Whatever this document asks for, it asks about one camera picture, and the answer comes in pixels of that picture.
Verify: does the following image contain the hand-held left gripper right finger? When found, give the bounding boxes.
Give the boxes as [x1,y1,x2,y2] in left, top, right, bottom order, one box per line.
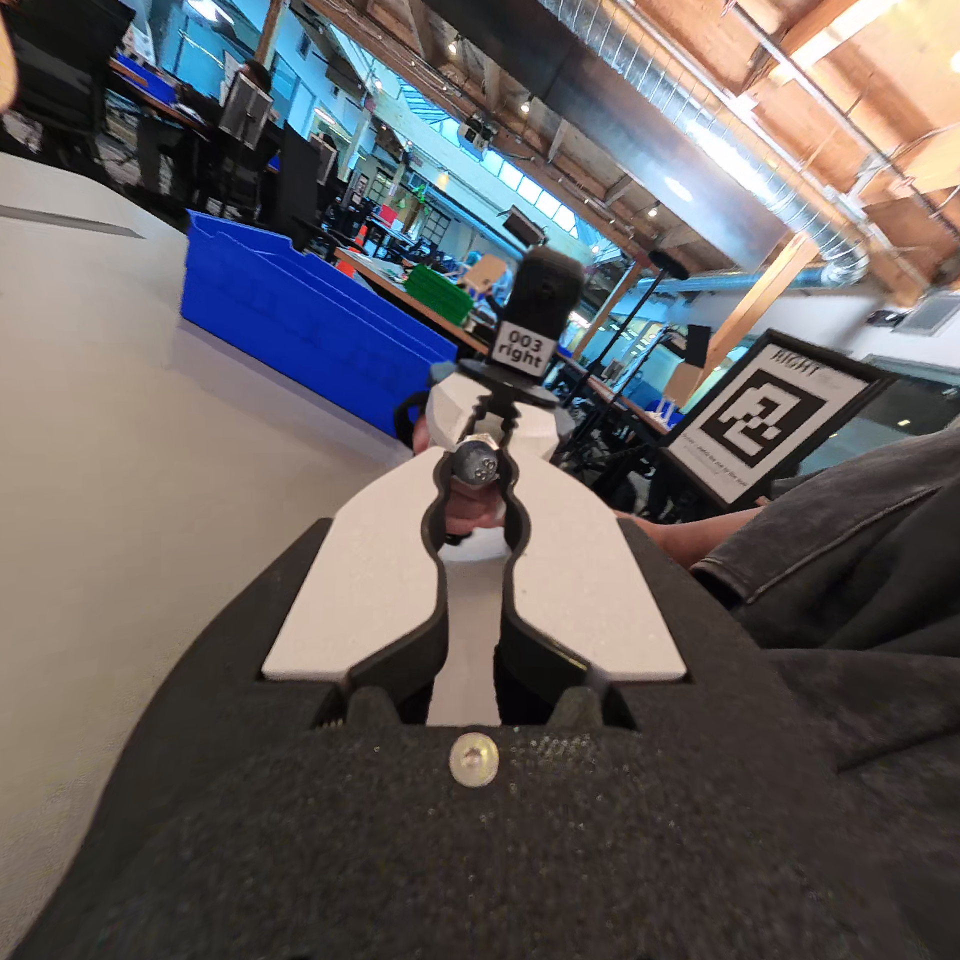
[498,444,690,685]

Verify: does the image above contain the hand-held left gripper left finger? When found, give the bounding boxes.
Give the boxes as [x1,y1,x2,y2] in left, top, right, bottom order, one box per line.
[260,446,450,684]

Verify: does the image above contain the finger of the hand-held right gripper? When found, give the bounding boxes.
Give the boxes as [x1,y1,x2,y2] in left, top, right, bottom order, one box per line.
[427,373,490,451]
[508,401,574,462]

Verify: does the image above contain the steel hex bolt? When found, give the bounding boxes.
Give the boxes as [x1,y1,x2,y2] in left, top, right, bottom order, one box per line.
[450,438,502,489]

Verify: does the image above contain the blue plastic bin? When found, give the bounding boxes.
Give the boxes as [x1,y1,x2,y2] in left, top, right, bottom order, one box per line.
[180,210,460,440]

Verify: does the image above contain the grey desk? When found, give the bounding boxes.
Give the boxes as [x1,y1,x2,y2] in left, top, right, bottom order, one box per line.
[0,153,526,960]

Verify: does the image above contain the person's right hand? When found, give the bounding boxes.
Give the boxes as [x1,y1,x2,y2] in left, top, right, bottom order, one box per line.
[442,483,513,538]

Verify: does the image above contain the hanging black monitor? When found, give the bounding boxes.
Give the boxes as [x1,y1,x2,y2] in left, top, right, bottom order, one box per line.
[501,206,549,245]

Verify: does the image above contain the black light stand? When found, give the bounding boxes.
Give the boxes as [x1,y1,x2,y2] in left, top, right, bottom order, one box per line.
[558,251,691,451]

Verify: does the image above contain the green plastic bin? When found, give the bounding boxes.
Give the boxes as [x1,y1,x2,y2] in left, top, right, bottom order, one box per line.
[403,264,475,322]

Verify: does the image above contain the wooden background table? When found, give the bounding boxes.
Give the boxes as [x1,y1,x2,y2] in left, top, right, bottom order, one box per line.
[333,247,676,436]

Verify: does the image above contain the tan and black board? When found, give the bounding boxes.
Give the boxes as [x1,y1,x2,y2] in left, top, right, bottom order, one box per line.
[663,324,714,406]

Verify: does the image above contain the black framed marker sign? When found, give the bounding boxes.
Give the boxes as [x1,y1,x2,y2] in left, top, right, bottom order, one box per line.
[660,328,897,511]

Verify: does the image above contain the black office chair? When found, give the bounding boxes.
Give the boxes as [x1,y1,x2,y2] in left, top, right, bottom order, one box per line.
[270,123,339,252]

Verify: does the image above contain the corrugated silver duct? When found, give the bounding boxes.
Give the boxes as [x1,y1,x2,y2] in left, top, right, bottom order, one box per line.
[540,0,871,286]

